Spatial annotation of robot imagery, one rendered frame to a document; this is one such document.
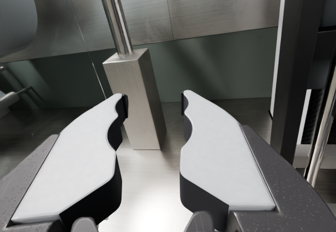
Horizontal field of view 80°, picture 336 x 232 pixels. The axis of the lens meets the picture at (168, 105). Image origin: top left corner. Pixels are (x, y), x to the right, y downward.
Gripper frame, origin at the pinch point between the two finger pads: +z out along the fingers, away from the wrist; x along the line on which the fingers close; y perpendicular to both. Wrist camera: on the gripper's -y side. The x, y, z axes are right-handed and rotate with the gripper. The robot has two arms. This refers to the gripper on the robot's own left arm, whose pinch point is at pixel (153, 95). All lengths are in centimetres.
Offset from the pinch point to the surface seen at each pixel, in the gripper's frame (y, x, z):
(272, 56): 14, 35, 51
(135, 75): 11.5, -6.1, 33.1
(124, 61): 8.0, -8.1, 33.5
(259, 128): 30, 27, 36
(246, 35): 8, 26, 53
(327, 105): 6.4, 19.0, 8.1
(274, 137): 13.1, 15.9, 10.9
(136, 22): 3, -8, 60
